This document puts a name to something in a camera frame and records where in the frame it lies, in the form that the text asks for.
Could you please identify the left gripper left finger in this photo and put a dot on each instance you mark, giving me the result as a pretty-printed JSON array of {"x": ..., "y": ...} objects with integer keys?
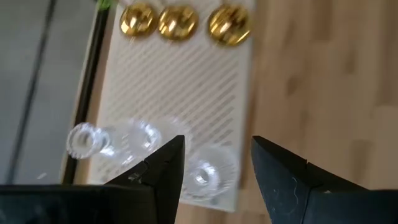
[{"x": 93, "y": 205}]

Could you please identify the clear glass candle holder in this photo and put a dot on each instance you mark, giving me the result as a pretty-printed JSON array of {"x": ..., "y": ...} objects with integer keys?
[
  {"x": 205, "y": 177},
  {"x": 146, "y": 137},
  {"x": 88, "y": 141}
]

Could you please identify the white perforated shelf riser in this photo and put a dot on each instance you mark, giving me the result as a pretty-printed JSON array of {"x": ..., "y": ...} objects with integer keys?
[{"x": 186, "y": 93}]

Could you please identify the green artificial plant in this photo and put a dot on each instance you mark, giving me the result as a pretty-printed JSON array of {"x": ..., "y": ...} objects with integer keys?
[{"x": 104, "y": 3}]

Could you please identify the gold candlestick holder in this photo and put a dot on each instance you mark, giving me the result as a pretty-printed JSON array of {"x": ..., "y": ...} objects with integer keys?
[
  {"x": 178, "y": 22},
  {"x": 138, "y": 19},
  {"x": 229, "y": 25}
]

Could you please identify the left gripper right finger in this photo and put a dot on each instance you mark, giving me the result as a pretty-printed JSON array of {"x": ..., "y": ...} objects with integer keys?
[{"x": 326, "y": 205}]

